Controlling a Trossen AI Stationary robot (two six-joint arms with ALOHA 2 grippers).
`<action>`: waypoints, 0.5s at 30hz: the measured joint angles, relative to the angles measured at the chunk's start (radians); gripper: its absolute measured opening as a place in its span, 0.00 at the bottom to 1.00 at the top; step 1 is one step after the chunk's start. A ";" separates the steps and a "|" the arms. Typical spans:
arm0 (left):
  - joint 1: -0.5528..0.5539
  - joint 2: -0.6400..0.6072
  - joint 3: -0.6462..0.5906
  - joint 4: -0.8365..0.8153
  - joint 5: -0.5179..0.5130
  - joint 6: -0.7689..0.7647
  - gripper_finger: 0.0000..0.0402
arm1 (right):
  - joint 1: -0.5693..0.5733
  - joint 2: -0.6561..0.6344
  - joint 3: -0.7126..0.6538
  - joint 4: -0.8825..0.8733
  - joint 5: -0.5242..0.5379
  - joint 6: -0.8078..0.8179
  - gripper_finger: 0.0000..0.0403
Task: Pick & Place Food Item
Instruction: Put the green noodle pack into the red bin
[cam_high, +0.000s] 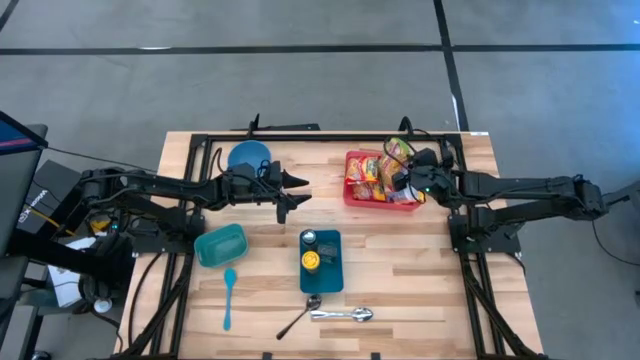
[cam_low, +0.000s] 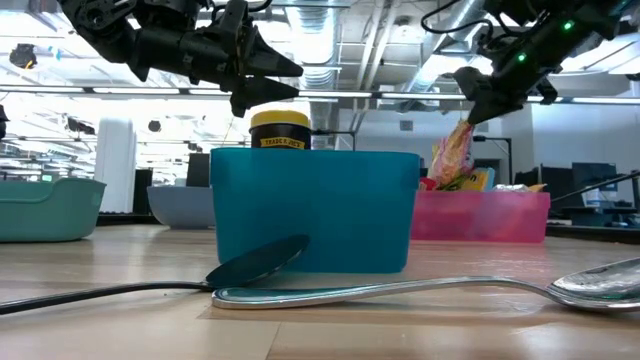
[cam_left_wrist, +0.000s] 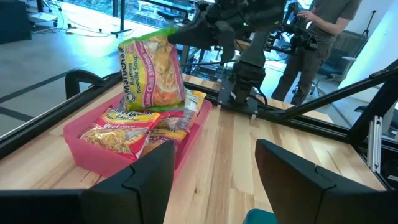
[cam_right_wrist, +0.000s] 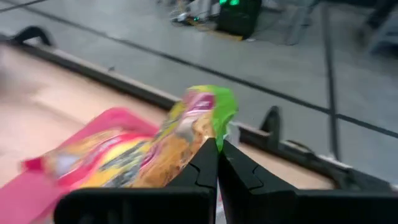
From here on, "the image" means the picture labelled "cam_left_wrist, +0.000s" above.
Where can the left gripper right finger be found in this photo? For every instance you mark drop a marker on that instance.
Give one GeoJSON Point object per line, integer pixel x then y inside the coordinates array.
{"type": "Point", "coordinates": [304, 193]}

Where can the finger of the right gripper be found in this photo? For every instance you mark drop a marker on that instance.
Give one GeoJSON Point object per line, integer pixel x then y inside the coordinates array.
{"type": "Point", "coordinates": [196, 34]}
{"type": "Point", "coordinates": [225, 40]}

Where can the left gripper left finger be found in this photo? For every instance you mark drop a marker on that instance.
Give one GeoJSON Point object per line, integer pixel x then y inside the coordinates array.
{"type": "Point", "coordinates": [140, 193]}

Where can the lime chili shrimp ramen packet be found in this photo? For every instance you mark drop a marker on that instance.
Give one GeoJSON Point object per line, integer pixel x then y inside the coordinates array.
{"type": "Point", "coordinates": [152, 71]}

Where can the red plastic bin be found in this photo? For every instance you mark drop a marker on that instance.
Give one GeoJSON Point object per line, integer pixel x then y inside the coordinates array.
{"type": "Point", "coordinates": [93, 155]}

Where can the Maruchan beef ramen packet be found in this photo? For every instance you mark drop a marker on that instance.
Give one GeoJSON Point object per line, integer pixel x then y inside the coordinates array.
{"type": "Point", "coordinates": [115, 137]}

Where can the red Maruchan ramen packet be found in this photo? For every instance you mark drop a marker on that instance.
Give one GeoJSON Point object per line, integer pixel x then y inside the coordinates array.
{"type": "Point", "coordinates": [169, 116]}
{"type": "Point", "coordinates": [168, 134]}

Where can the yellow ramen noodle packet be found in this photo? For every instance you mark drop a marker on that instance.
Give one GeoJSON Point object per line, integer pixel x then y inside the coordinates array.
{"type": "Point", "coordinates": [190, 109]}

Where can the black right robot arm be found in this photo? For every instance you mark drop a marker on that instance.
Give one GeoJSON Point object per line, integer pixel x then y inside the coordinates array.
{"type": "Point", "coordinates": [252, 71]}

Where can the teal-blue rectangular plastic bin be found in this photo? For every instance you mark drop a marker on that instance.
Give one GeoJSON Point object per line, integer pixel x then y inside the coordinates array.
{"type": "Point", "coordinates": [259, 217]}

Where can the black floor stand pole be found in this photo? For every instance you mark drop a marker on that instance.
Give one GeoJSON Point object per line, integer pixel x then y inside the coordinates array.
{"type": "Point", "coordinates": [122, 15]}

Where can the person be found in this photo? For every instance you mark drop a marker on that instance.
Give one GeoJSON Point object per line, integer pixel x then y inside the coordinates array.
{"type": "Point", "coordinates": [329, 12]}

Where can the grey office chair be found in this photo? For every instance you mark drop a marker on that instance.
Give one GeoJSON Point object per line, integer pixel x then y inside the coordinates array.
{"type": "Point", "coordinates": [351, 46]}

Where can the black tripod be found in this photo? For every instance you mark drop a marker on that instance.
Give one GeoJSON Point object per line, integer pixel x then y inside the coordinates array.
{"type": "Point", "coordinates": [369, 23]}

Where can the black cabinet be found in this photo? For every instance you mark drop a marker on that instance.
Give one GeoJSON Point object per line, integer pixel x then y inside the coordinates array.
{"type": "Point", "coordinates": [14, 21]}

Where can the silver aluminium bracket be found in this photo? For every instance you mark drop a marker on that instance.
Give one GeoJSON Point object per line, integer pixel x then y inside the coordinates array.
{"type": "Point", "coordinates": [374, 143]}

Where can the black table frame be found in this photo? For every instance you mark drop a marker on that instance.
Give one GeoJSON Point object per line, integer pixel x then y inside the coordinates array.
{"type": "Point", "coordinates": [37, 123]}

